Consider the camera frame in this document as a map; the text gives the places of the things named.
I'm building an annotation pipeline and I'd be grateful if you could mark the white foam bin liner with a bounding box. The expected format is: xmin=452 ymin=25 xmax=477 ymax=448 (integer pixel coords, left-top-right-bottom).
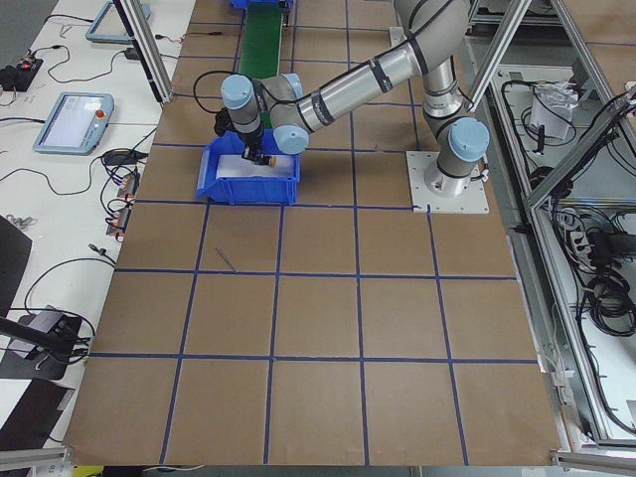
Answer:
xmin=216 ymin=154 xmax=295 ymax=179

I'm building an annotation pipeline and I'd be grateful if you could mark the far teach pendant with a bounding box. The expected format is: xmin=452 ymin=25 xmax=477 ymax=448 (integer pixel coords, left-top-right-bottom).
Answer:
xmin=84 ymin=1 xmax=131 ymax=45

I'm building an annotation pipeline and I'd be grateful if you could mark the blue destination bin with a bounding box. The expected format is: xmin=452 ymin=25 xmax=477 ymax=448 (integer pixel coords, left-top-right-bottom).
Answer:
xmin=231 ymin=0 xmax=294 ymax=9

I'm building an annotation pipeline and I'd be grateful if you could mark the aluminium frame post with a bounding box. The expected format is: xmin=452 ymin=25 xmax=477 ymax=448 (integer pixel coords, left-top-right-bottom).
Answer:
xmin=113 ymin=0 xmax=173 ymax=104

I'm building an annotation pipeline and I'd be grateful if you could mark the blue source bin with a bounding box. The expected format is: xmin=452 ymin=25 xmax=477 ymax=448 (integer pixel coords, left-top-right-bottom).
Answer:
xmin=195 ymin=129 xmax=300 ymax=205

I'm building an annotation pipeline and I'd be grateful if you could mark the green conveyor belt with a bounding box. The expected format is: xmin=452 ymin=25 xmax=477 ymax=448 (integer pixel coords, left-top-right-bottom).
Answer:
xmin=238 ymin=3 xmax=291 ymax=80

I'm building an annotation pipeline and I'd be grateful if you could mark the teach pendant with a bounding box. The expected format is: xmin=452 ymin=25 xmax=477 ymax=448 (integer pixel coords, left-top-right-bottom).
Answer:
xmin=84 ymin=1 xmax=131 ymax=45
xmin=33 ymin=91 xmax=115 ymax=156

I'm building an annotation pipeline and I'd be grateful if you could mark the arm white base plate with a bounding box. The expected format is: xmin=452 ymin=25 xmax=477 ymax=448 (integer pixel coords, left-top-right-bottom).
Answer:
xmin=405 ymin=151 xmax=490 ymax=215

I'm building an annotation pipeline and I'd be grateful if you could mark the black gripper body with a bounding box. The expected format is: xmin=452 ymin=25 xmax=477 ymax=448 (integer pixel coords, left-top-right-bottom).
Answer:
xmin=238 ymin=126 xmax=263 ymax=148

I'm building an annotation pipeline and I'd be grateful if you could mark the near teach pendant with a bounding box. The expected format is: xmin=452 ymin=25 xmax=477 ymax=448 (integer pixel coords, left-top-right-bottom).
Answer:
xmin=33 ymin=91 xmax=115 ymax=156

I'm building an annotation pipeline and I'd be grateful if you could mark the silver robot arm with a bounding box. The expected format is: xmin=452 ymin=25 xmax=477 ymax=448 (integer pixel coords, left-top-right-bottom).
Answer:
xmin=215 ymin=0 xmax=490 ymax=198

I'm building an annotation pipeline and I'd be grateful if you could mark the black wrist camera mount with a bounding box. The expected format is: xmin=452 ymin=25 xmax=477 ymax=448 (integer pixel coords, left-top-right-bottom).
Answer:
xmin=214 ymin=107 xmax=235 ymax=137

